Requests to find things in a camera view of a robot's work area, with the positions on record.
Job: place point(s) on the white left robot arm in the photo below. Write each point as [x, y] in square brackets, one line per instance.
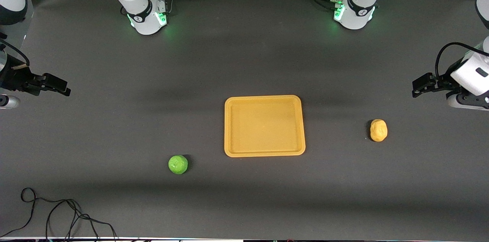
[363, 9]

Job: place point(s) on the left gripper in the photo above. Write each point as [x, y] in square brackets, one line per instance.
[444, 81]

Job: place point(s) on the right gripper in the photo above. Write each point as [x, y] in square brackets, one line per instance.
[16, 80]

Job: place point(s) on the yellow toy potato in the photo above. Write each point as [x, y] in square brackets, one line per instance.
[378, 130]

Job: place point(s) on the yellow plastic tray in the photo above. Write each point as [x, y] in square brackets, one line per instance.
[263, 127]

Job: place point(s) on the green toy apple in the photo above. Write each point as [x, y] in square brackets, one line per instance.
[178, 165]

